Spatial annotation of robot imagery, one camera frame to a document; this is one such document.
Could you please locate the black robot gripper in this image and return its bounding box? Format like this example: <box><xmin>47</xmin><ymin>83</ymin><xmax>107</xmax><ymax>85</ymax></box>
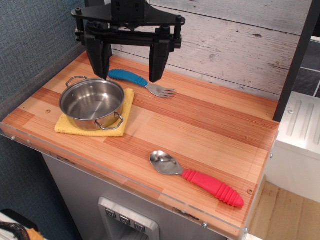
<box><xmin>71</xmin><ymin>0</ymin><xmax>186</xmax><ymax>83</ymax></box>

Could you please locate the blue handled metal fork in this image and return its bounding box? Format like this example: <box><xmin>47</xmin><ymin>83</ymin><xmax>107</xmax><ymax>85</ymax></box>
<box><xmin>108</xmin><ymin>69</ymin><xmax>175</xmax><ymax>98</ymax></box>

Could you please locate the small stainless steel pot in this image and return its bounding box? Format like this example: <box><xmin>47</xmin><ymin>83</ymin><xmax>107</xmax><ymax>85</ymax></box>
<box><xmin>59</xmin><ymin>76</ymin><xmax>125</xmax><ymax>131</ymax></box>

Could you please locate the yellow folded cloth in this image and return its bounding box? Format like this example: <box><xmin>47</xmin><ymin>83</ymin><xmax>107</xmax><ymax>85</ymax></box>
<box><xmin>54</xmin><ymin>88</ymin><xmax>135</xmax><ymax>137</ymax></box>

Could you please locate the clear acrylic edge guard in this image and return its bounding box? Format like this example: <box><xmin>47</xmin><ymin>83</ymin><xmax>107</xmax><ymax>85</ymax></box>
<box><xmin>1</xmin><ymin>119</ymin><xmax>250</xmax><ymax>240</ymax></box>

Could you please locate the grey toy fridge cabinet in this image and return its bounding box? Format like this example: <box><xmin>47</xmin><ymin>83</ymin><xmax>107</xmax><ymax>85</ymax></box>
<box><xmin>43</xmin><ymin>154</ymin><xmax>225</xmax><ymax>240</ymax></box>

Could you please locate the silver dispenser panel with buttons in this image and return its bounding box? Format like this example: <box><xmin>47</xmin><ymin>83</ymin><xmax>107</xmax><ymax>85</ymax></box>
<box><xmin>98</xmin><ymin>197</ymin><xmax>160</xmax><ymax>240</ymax></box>

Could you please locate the white toy sink drainboard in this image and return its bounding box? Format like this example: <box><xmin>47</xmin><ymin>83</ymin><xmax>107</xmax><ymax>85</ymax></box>
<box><xmin>264</xmin><ymin>92</ymin><xmax>320</xmax><ymax>202</ymax></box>

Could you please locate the orange and black object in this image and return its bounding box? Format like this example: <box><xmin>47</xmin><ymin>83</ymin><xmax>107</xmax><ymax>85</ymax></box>
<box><xmin>0</xmin><ymin>209</ymin><xmax>46</xmax><ymax>240</ymax></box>

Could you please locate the red handled metal spoon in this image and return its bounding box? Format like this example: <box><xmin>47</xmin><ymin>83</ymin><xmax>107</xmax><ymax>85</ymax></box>
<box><xmin>149</xmin><ymin>150</ymin><xmax>245</xmax><ymax>208</ymax></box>

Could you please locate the black right upright post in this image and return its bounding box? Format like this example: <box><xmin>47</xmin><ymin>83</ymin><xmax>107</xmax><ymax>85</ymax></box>
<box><xmin>272</xmin><ymin>0</ymin><xmax>320</xmax><ymax>123</ymax></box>

